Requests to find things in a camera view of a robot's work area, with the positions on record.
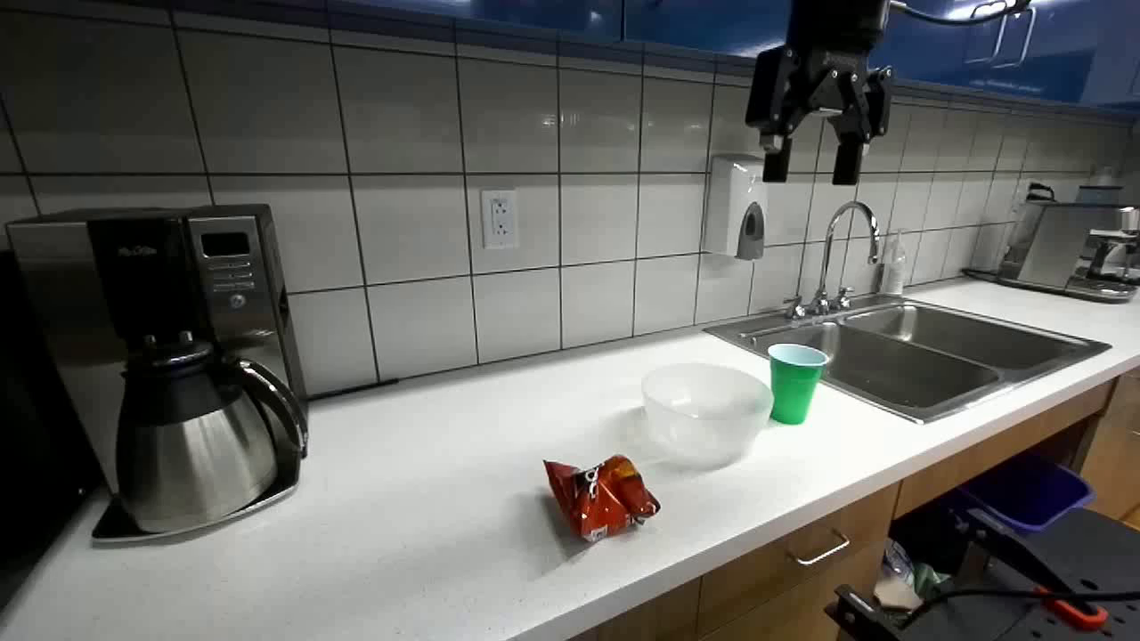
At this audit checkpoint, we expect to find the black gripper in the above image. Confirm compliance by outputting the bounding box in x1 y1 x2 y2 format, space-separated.
746 42 895 190

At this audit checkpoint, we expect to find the red chips packet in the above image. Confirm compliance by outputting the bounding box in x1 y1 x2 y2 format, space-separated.
543 451 665 547

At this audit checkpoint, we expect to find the translucent white plastic bowl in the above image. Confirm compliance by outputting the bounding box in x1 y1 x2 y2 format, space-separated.
638 358 777 469

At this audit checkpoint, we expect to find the chrome sink faucet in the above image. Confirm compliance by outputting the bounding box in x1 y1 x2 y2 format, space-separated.
782 196 886 321

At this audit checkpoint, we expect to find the clear soap bottle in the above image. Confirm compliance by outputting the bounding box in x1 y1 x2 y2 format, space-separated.
880 234 912 298

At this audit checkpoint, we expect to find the green plastic cup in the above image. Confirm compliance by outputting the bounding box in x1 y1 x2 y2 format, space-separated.
766 342 835 426

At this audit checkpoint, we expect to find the stainless steel sink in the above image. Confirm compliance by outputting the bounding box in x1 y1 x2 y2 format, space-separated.
710 295 1115 423

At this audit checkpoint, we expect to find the silver espresso machine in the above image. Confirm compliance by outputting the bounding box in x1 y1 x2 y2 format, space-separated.
962 177 1140 307

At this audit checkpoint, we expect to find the blue upper cabinet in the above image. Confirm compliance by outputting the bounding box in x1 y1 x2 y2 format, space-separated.
164 0 1140 116

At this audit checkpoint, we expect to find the blue plastic bin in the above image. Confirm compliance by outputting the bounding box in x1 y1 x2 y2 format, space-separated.
958 455 1098 539

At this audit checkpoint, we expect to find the wooden drawer front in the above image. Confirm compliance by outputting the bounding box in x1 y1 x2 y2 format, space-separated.
691 480 900 641

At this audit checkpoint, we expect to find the black equipment stand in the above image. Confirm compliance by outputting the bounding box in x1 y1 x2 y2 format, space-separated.
823 504 1140 641

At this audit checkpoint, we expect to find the stainless steel coffee maker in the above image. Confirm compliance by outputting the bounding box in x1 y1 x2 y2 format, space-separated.
3 204 311 543

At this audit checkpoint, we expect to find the steel coffee carafe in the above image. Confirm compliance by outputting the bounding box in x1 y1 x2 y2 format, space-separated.
113 332 315 539

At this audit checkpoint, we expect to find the white wall soap dispenser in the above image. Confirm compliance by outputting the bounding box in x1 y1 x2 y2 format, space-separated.
702 153 773 262

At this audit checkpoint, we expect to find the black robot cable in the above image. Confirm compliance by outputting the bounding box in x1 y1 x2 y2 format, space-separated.
886 0 1038 28

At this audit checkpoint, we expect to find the white wall outlet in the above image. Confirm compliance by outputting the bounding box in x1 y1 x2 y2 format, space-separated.
477 190 522 251

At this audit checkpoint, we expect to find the metal drawer handle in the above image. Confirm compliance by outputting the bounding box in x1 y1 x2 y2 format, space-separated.
792 534 855 572

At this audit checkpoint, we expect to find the black floor cable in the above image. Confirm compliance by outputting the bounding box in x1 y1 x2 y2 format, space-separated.
895 583 1140 628

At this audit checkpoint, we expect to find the orange clamp handle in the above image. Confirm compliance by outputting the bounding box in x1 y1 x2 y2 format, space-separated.
1028 579 1115 632

